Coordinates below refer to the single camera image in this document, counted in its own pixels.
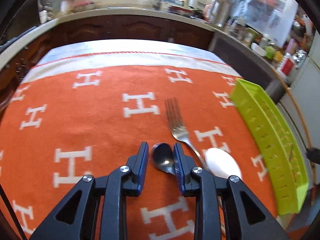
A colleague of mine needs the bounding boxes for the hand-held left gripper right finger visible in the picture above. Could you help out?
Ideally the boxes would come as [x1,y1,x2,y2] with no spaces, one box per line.
[173,142,292,240]

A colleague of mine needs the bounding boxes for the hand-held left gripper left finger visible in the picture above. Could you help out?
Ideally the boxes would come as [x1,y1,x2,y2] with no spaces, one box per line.
[29,141,150,240]

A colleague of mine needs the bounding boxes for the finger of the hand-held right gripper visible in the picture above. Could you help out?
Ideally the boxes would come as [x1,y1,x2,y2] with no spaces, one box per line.
[307,148,320,166]

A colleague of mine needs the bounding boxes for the small steel spoon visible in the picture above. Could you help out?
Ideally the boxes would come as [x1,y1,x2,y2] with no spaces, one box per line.
[152,142,177,177]

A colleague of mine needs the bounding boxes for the steel fork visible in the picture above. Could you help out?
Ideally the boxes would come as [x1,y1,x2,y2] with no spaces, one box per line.
[164,97,208,170]

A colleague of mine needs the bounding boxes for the white ceramic spoon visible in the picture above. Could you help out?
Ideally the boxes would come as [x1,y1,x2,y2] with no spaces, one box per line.
[204,147,242,180]

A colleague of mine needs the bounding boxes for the green plastic utensil tray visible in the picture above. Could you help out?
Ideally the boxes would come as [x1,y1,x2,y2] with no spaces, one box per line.
[229,78,310,215]

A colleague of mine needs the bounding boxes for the white refrigerator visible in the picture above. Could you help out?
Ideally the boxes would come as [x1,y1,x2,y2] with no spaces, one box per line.
[279,52,320,150]

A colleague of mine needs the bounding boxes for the orange patterned blanket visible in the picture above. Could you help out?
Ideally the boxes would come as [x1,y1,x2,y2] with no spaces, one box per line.
[0,52,283,240]

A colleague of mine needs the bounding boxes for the red label jar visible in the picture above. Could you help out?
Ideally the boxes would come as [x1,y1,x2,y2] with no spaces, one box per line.
[277,55,295,77]

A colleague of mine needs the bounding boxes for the green jar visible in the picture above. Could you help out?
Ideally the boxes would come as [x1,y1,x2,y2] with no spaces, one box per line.
[265,45,277,59]

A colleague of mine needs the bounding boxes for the grey built-in appliance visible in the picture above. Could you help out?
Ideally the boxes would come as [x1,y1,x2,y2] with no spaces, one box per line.
[209,34,292,103]

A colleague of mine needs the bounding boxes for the white bowl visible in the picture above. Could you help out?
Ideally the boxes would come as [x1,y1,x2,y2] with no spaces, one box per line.
[251,42,267,57]

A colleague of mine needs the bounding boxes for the brown wooden kitchen cabinets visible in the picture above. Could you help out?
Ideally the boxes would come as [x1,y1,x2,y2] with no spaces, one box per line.
[0,15,220,100]

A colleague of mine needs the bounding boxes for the glass pitcher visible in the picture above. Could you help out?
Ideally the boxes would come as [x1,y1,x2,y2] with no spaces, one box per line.
[226,16,244,37]

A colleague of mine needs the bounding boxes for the steel electric kettle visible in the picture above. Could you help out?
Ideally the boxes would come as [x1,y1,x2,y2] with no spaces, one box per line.
[204,0,227,23]

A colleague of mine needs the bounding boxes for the wall poster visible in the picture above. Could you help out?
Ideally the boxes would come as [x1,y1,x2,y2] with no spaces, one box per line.
[232,0,299,45]

